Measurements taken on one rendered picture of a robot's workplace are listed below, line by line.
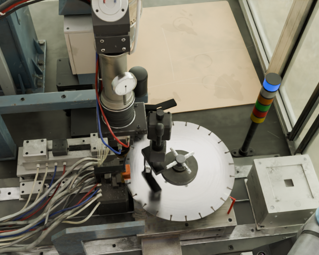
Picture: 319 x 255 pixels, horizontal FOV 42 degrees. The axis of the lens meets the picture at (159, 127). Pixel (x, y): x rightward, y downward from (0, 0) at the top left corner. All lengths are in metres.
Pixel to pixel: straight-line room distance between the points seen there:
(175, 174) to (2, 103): 0.55
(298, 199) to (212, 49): 0.78
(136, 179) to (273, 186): 0.42
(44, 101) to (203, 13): 0.96
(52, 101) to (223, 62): 0.79
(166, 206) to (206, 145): 0.24
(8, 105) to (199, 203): 0.62
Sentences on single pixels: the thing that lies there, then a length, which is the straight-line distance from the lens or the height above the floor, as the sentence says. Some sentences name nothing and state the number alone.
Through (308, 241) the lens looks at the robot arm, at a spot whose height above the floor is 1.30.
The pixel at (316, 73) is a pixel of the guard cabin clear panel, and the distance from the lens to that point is 1.39.
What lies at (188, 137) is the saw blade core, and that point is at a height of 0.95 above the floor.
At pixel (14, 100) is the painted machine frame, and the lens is 1.28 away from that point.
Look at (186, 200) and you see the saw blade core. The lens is 1.18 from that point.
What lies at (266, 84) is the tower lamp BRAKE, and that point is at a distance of 1.19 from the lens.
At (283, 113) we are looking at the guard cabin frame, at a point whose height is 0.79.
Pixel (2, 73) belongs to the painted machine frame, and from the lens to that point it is 1.56.
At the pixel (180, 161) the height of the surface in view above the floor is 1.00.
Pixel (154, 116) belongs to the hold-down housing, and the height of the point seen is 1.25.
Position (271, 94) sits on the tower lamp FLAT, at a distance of 1.21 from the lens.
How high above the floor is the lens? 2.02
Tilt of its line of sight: 56 degrees down
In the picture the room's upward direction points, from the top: 4 degrees clockwise
